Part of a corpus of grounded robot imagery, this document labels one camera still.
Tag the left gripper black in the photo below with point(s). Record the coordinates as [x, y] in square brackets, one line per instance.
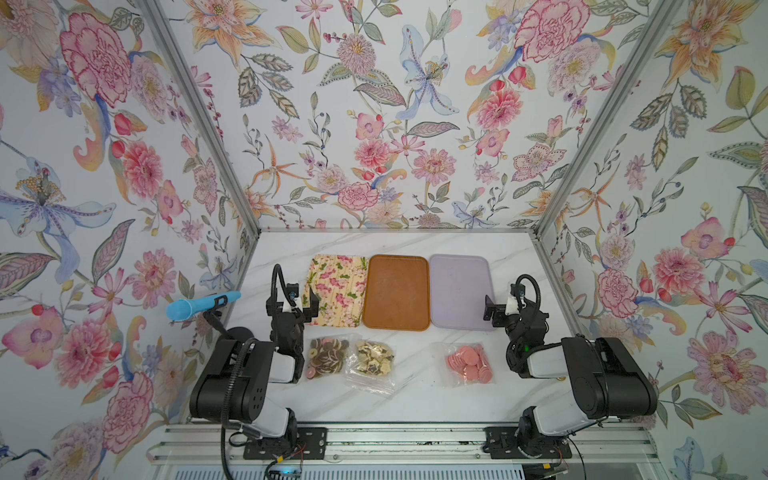
[306, 313]

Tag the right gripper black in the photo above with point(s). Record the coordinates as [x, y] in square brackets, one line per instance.
[489, 309]

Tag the bag of pink cookies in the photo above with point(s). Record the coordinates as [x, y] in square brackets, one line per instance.
[462, 364]

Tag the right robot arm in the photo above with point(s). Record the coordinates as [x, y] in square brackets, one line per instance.
[604, 382]

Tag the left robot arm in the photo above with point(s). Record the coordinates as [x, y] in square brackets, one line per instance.
[232, 390]

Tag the bag of brown cookies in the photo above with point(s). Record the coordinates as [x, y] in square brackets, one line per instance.
[326, 356]

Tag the bag of cream cookies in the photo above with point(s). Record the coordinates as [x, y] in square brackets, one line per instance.
[369, 366]

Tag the lilac plastic tray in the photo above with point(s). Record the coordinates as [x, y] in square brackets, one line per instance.
[459, 285]

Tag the floral pattern tray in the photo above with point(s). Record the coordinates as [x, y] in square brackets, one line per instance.
[340, 283]

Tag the black microphone stand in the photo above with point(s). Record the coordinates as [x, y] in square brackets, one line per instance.
[213, 318]

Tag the brown wooden tray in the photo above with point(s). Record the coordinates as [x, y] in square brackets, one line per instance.
[397, 295]

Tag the blue microphone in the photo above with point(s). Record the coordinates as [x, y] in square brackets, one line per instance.
[184, 309]

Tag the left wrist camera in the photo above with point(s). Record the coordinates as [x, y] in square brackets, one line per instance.
[291, 293]

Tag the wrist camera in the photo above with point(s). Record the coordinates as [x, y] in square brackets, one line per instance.
[515, 299]
[291, 293]

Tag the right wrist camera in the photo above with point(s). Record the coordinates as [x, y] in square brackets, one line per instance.
[515, 299]

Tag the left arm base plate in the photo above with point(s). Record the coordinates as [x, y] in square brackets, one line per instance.
[308, 443]

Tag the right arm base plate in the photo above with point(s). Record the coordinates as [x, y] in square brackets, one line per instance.
[508, 442]

